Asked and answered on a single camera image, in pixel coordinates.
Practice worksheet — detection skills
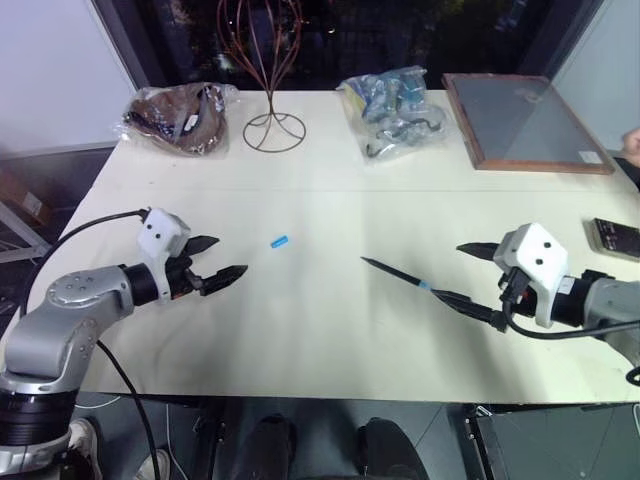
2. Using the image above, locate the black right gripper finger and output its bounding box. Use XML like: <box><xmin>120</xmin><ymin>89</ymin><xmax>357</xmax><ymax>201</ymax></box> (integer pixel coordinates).
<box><xmin>455</xmin><ymin>241</ymin><xmax>501</xmax><ymax>262</ymax></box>
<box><xmin>433</xmin><ymin>288</ymin><xmax>508</xmax><ymax>333</ymax></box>

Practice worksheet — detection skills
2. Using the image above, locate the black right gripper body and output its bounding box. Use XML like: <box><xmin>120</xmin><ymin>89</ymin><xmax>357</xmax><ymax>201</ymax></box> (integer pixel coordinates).
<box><xmin>498</xmin><ymin>266</ymin><xmax>540</xmax><ymax>322</ymax></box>

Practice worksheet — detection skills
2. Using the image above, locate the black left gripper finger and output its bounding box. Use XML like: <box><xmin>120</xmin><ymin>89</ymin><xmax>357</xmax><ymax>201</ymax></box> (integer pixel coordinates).
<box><xmin>186</xmin><ymin>235</ymin><xmax>221</xmax><ymax>258</ymax></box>
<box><xmin>199</xmin><ymin>264</ymin><xmax>250</xmax><ymax>297</ymax></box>

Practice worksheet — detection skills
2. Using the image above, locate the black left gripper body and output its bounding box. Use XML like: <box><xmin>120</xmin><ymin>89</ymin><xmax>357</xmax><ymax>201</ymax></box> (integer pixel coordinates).
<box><xmin>166</xmin><ymin>254</ymin><xmax>211</xmax><ymax>302</ymax></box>

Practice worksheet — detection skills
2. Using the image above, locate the black pen with blue band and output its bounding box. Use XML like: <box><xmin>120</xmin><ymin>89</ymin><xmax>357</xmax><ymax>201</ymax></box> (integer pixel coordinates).
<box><xmin>360</xmin><ymin>256</ymin><xmax>454</xmax><ymax>302</ymax></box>

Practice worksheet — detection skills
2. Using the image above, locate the bystander bare hand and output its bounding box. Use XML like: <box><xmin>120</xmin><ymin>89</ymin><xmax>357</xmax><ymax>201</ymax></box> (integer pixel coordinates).
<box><xmin>621</xmin><ymin>126</ymin><xmax>640</xmax><ymax>167</ymax></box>

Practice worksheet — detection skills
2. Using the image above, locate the black smartphone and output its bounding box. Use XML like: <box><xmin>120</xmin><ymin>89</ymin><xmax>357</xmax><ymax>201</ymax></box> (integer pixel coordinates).
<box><xmin>583</xmin><ymin>216</ymin><xmax>640</xmax><ymax>259</ymax></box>

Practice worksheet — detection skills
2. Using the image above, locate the plastic bag of brown items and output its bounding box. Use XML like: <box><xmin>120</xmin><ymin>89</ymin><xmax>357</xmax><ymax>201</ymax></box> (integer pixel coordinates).
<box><xmin>121</xmin><ymin>81</ymin><xmax>241</xmax><ymax>159</ymax></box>

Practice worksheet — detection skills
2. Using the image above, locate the wooden framed glass panel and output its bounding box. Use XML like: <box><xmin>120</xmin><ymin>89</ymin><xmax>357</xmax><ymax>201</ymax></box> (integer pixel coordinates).
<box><xmin>441</xmin><ymin>72</ymin><xmax>617</xmax><ymax>176</ymax></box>

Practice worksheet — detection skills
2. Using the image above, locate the black equipment case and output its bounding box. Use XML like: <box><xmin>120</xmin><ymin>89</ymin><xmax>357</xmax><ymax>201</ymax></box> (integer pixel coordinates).
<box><xmin>463</xmin><ymin>401</ymin><xmax>640</xmax><ymax>480</ymax></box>

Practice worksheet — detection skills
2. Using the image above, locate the plastic bag of blue items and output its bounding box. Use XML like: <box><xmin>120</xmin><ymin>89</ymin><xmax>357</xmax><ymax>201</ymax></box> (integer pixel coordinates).
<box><xmin>335</xmin><ymin>65</ymin><xmax>449</xmax><ymax>161</ymax></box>

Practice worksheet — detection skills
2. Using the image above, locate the dark rounded shape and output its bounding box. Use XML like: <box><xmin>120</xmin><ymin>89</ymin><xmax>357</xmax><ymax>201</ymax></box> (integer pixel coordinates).
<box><xmin>356</xmin><ymin>416</ymin><xmax>427</xmax><ymax>480</ymax></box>
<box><xmin>238</xmin><ymin>414</ymin><xmax>297</xmax><ymax>480</ymax></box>

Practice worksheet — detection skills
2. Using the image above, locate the bystander dark sleeve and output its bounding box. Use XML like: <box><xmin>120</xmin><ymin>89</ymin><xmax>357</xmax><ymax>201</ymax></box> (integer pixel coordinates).
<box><xmin>613</xmin><ymin>156</ymin><xmax>640</xmax><ymax>193</ymax></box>

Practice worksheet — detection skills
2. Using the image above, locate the white metal rack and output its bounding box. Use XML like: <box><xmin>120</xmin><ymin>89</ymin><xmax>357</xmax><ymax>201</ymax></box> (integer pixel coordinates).
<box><xmin>0</xmin><ymin>198</ymin><xmax>53</xmax><ymax>265</ymax></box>

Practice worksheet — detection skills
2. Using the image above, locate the brown cardboard box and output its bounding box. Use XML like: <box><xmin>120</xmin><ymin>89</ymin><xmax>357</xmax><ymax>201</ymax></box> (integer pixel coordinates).
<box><xmin>0</xmin><ymin>162</ymin><xmax>53</xmax><ymax>229</ymax></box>

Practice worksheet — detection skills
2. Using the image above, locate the white sneaker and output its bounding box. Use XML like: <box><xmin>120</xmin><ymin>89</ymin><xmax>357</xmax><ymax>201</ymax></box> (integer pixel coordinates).
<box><xmin>68</xmin><ymin>416</ymin><xmax>105</xmax><ymax>480</ymax></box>
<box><xmin>135</xmin><ymin>448</ymin><xmax>172</xmax><ymax>480</ymax></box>

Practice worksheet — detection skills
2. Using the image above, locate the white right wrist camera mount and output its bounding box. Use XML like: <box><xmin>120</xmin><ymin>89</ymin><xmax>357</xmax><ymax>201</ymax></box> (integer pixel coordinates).
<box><xmin>493</xmin><ymin>222</ymin><xmax>570</xmax><ymax>329</ymax></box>

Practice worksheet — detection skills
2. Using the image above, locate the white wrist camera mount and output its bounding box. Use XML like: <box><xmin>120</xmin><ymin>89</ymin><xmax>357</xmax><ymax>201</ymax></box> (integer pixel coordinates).
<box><xmin>493</xmin><ymin>222</ymin><xmax>570</xmax><ymax>329</ymax></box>
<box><xmin>137</xmin><ymin>209</ymin><xmax>193</xmax><ymax>305</ymax></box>

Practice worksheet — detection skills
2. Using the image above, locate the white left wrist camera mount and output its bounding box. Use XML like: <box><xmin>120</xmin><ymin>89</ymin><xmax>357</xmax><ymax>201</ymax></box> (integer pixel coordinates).
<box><xmin>137</xmin><ymin>209</ymin><xmax>193</xmax><ymax>305</ymax></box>

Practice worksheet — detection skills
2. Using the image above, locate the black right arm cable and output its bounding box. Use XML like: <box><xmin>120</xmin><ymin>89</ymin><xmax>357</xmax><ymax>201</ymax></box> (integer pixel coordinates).
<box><xmin>501</xmin><ymin>292</ymin><xmax>640</xmax><ymax>342</ymax></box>

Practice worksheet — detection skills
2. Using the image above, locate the thin white cable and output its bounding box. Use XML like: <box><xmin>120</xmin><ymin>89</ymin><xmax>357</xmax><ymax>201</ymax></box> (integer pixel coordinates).
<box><xmin>77</xmin><ymin>393</ymin><xmax>122</xmax><ymax>410</ymax></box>

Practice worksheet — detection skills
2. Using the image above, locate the copper wire stand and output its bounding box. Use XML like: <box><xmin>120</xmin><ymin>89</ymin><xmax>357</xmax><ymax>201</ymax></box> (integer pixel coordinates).
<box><xmin>216</xmin><ymin>0</ymin><xmax>308</xmax><ymax>152</ymax></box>

